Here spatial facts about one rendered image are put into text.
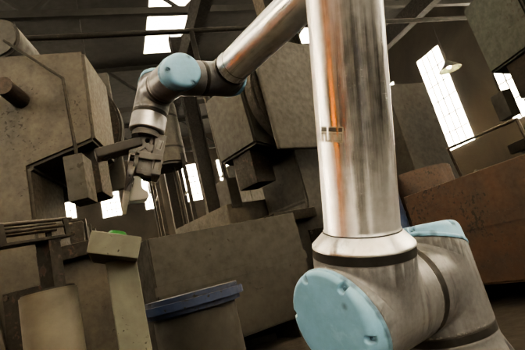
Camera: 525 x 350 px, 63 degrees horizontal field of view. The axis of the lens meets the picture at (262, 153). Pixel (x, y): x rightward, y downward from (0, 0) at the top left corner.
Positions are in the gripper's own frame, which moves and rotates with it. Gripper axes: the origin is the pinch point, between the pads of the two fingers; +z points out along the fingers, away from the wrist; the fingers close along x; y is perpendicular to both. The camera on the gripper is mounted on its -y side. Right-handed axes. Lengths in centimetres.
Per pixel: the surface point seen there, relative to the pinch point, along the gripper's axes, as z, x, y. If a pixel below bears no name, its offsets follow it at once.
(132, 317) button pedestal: 24.1, 2.3, 6.8
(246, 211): -73, 297, 106
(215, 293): 16.3, 20.4, 29.0
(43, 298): 21.7, -2.6, -11.9
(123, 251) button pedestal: 10.4, -4.6, 2.1
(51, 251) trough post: 8.6, 37.5, -18.5
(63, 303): 22.3, -1.7, -7.9
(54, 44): -626, 1036, -293
